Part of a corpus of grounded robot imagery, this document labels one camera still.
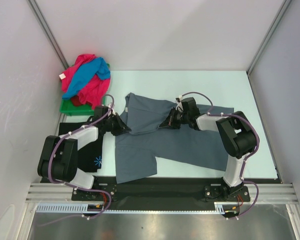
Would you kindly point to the aluminium frame rail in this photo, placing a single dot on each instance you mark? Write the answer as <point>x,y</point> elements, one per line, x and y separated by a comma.
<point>275,194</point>

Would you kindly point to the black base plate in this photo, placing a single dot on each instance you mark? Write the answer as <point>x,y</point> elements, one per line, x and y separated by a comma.
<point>166,194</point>

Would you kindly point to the folded black t shirt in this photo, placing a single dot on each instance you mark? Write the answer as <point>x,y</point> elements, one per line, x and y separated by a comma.
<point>90,156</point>

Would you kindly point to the right aluminium corner post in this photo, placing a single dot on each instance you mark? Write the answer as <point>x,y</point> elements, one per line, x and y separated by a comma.
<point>269,34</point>

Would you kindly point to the blue t shirt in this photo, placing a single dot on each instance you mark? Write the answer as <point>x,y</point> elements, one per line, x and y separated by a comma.
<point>84,74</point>

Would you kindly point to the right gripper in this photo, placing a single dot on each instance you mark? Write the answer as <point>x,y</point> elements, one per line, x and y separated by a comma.
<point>170,122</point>

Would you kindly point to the grey t shirt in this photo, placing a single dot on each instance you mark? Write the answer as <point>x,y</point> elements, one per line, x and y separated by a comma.
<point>136,151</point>

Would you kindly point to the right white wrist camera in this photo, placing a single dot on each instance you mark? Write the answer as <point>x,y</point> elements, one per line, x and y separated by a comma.
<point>179,106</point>

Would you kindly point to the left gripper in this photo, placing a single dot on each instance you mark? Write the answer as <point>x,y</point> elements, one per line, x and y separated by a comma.
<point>121,127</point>

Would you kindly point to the aluminium corner post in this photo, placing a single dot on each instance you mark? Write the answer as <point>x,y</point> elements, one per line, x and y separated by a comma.
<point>38,14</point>
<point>269,34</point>

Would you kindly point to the green plastic bin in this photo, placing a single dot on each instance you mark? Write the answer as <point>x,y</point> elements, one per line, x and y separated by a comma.
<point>70,110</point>

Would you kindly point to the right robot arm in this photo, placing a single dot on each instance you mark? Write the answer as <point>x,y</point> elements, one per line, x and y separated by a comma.
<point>238,137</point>

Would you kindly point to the pink t shirt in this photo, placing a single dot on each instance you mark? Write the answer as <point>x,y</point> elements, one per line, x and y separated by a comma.
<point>92,94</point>

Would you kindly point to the left aluminium corner post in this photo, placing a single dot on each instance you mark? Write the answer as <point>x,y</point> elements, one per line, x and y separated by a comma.
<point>38,14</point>

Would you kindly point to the white slotted cable duct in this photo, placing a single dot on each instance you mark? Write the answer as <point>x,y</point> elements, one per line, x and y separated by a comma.
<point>94,208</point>

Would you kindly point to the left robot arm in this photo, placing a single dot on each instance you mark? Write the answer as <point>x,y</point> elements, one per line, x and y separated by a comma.
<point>75,155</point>

